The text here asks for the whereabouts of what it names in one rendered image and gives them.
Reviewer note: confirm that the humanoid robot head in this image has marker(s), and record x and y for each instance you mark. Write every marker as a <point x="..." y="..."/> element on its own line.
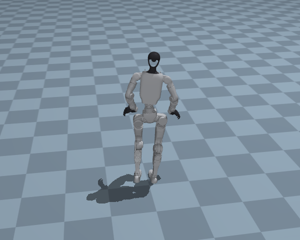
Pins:
<point x="153" y="56"/>

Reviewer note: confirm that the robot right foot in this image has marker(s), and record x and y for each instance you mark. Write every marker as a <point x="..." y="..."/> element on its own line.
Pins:
<point x="153" y="179"/>

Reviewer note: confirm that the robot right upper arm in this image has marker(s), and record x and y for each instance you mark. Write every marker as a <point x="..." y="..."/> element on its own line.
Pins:
<point x="171" y="88"/>

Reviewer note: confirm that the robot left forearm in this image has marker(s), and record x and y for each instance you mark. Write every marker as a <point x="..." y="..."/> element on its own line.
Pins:
<point x="132" y="104"/>

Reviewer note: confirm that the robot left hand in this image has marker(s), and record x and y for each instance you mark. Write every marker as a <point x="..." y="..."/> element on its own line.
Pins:
<point x="127" y="110"/>

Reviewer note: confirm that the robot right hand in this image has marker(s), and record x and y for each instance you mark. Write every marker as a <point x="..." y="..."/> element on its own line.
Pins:
<point x="175" y="113"/>

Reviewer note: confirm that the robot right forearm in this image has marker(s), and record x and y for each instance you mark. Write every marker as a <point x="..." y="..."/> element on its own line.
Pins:
<point x="172" y="107"/>

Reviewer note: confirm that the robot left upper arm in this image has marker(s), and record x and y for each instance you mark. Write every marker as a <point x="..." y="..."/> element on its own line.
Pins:
<point x="132" y="84"/>

